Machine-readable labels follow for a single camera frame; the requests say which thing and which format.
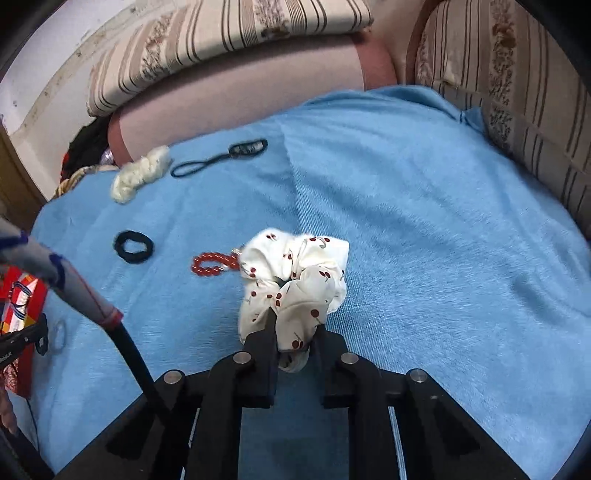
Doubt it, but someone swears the white cherry print scrunchie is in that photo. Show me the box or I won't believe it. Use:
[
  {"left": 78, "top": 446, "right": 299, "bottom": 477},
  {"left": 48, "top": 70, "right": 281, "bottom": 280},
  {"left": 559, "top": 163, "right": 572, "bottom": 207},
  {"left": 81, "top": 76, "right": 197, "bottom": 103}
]
[{"left": 238, "top": 227, "right": 350, "bottom": 374}]

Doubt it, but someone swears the red bead bracelet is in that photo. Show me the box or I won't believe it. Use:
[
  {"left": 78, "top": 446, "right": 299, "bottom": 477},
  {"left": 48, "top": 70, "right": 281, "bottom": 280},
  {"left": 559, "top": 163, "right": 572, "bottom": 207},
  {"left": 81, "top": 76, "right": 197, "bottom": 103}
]
[{"left": 191, "top": 250, "right": 243, "bottom": 279}]

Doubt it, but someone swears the patterned scarf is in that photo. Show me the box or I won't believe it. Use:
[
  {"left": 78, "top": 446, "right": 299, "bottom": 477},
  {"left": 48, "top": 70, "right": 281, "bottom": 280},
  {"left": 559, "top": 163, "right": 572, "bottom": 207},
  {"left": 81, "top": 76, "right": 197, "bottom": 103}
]
[{"left": 50, "top": 164, "right": 121, "bottom": 200}]

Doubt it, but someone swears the blue blanket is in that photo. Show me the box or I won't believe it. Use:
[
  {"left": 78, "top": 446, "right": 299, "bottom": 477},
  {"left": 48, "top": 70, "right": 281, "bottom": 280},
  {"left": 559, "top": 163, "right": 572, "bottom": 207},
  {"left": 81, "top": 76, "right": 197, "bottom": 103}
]
[{"left": 9, "top": 84, "right": 591, "bottom": 480}]

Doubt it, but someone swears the dark clothes pile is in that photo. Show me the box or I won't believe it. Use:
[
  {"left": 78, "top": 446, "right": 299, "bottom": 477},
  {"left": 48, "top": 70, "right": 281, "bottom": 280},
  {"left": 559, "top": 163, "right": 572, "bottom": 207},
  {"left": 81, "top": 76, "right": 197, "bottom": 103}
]
[{"left": 60, "top": 115, "right": 114, "bottom": 183}]

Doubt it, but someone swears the striped floral pillow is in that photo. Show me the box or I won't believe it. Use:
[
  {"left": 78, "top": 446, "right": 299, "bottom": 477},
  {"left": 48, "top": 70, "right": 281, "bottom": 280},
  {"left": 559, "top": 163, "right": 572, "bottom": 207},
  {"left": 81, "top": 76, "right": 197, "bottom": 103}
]
[{"left": 88, "top": 0, "right": 375, "bottom": 117}]

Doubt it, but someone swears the thick black hair tie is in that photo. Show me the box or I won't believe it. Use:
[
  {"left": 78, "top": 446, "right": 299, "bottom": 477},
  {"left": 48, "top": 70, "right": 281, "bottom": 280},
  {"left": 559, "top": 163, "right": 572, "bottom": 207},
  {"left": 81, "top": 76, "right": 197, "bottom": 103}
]
[{"left": 114, "top": 229, "right": 156, "bottom": 265}]

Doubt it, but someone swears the striped floral sofa cushion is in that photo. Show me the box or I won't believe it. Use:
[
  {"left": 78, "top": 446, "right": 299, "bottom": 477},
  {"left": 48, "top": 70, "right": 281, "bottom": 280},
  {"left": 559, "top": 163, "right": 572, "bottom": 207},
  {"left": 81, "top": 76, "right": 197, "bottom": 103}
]
[{"left": 406, "top": 0, "right": 591, "bottom": 222}]

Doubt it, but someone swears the blue striped hair band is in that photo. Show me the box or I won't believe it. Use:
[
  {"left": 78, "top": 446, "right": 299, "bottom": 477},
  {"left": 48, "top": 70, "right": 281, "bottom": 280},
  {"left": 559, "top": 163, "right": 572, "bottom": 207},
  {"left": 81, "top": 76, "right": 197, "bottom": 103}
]
[{"left": 8, "top": 281, "right": 37, "bottom": 326}]

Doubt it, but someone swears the person's left hand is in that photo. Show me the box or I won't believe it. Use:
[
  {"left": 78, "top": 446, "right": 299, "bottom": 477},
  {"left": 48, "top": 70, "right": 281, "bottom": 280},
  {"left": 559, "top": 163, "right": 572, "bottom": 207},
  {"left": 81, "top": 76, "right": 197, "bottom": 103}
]
[{"left": 0, "top": 385, "right": 18, "bottom": 435}]

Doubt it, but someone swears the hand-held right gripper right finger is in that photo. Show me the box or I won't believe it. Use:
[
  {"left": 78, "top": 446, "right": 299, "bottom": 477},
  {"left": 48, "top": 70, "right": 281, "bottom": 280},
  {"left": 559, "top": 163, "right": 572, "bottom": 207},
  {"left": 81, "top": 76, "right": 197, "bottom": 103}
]
[{"left": 307, "top": 323, "right": 532, "bottom": 480}]

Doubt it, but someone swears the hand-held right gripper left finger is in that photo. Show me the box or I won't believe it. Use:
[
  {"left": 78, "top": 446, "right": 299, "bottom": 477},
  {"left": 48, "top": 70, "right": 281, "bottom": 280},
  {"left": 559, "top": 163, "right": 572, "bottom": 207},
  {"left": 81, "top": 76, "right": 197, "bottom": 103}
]
[{"left": 55, "top": 309, "right": 278, "bottom": 480}]

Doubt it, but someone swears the red gift box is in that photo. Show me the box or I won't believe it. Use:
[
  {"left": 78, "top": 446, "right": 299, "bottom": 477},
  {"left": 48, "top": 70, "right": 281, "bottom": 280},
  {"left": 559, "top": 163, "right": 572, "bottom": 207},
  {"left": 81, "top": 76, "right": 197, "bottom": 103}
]
[{"left": 0, "top": 270, "right": 49, "bottom": 398}]

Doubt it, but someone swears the pink sofa armrest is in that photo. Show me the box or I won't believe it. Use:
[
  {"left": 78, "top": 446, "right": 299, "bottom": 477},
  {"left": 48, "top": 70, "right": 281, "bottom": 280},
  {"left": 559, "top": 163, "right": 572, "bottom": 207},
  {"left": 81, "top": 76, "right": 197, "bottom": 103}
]
[{"left": 107, "top": 27, "right": 399, "bottom": 168}]

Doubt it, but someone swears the wooden cabinet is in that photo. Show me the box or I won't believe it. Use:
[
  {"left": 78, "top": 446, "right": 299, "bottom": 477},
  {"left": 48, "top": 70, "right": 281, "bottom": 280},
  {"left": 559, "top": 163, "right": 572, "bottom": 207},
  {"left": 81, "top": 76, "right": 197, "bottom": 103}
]
[{"left": 0, "top": 124, "right": 49, "bottom": 222}]

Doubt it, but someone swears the cream scrunchie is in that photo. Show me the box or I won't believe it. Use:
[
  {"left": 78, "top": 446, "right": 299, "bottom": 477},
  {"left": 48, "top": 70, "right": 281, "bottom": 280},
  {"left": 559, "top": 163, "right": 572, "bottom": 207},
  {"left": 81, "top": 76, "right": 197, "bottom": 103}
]
[{"left": 110, "top": 145, "right": 174, "bottom": 205}]

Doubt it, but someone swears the thin black hair tie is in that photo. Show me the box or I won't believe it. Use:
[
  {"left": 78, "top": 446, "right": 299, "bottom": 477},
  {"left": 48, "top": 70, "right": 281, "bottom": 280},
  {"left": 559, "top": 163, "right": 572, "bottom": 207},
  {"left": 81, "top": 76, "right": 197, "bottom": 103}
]
[{"left": 170, "top": 137, "right": 269, "bottom": 179}]

